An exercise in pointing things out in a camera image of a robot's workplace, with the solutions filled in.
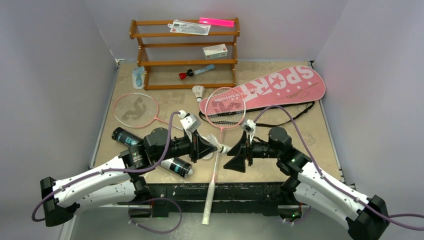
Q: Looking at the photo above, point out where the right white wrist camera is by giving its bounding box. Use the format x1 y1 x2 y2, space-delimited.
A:
240 119 256 142

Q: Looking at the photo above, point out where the light blue white device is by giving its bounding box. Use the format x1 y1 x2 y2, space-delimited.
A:
132 66 146 90

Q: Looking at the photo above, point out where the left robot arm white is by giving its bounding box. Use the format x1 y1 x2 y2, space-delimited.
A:
36 127 219 227

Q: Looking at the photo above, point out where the pink fluorescent bar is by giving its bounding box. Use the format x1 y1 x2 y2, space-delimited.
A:
199 17 235 28

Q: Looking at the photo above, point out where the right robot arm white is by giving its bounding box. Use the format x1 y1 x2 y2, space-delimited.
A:
224 127 389 240

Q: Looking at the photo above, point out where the white shuttlecock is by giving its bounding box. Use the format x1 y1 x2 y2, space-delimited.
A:
192 85 205 103
206 134 231 154

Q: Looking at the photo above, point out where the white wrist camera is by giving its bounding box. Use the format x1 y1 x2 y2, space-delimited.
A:
178 110 201 133
240 119 256 142

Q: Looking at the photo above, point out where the white packaged item on shelf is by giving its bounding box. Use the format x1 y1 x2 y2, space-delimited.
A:
167 19 212 36

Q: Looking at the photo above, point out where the black shuttlecock tube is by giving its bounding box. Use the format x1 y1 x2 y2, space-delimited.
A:
111 127 194 178

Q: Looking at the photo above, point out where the pink badminton racket left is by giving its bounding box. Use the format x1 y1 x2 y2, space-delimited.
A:
112 92 234 155

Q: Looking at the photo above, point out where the red black blue marker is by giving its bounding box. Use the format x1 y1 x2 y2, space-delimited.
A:
178 64 215 80

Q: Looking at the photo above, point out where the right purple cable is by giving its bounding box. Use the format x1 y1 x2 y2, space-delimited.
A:
252 105 424 232

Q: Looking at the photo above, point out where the white red small box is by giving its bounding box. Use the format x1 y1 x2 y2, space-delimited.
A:
202 43 228 60

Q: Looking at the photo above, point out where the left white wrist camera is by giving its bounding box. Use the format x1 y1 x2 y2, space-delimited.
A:
178 110 201 133

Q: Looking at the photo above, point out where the pink white badminton racket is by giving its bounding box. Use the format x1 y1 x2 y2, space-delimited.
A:
201 87 246 225

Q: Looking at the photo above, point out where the pink sport racket bag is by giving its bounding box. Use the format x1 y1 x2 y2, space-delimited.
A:
199 65 326 115

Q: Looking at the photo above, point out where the wooden three-tier shelf rack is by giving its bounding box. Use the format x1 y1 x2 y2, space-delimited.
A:
128 17 240 90

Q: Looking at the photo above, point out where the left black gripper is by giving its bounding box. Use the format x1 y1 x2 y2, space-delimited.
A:
154 128 217 163

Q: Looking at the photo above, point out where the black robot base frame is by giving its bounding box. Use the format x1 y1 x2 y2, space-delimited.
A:
67 177 319 220

